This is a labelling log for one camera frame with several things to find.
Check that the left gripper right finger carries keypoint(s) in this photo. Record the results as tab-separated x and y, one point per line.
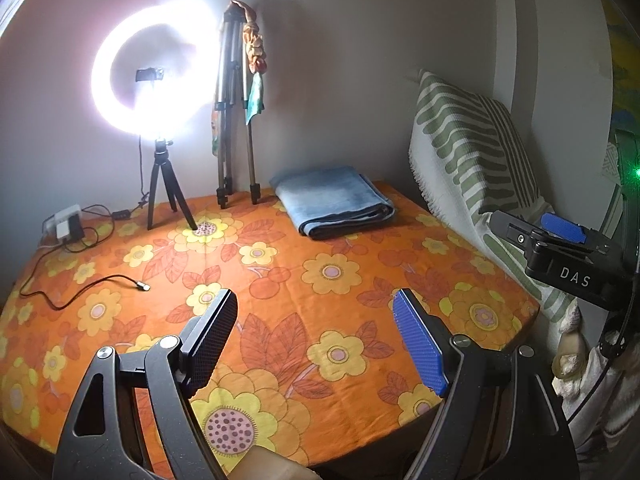
499	417

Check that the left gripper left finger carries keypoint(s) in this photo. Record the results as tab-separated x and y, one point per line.
102	437

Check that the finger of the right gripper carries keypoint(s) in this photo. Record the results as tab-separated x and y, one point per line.
563	228
514	230

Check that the light blue denim pants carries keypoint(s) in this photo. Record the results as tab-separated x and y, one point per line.
327	202

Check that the gloved right hand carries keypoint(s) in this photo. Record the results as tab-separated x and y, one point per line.
571	355

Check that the green white patterned blanket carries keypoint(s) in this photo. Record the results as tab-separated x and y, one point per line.
469	161

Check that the orange floral bed sheet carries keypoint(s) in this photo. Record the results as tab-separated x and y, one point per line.
315	367

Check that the white power strip with adapters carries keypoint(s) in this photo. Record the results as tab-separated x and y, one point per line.
65	225

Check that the small black tripod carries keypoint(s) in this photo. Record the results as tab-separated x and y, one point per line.
162	168

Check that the tall silver tripod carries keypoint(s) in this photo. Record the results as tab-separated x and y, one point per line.
235	110

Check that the colourful cloth on tripod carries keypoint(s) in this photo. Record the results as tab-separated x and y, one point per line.
257	66

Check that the bright ring light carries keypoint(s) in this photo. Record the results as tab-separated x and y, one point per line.
155	71

